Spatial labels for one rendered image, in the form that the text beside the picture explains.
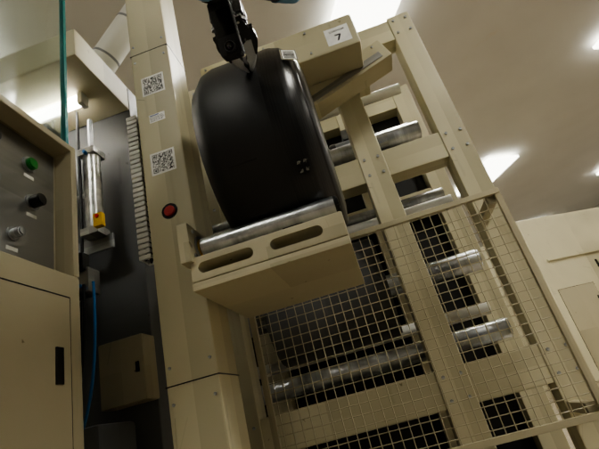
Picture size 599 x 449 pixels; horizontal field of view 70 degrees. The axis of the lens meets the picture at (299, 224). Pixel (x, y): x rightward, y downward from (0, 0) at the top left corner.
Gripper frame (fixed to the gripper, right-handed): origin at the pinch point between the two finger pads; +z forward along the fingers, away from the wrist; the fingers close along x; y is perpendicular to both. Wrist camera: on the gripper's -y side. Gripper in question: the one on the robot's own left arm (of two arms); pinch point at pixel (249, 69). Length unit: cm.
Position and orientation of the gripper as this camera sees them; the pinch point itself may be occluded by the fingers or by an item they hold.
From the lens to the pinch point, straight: 106.7
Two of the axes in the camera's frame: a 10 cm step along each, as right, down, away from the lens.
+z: 2.4, 4.5, 8.6
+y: -2.0, -8.5, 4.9
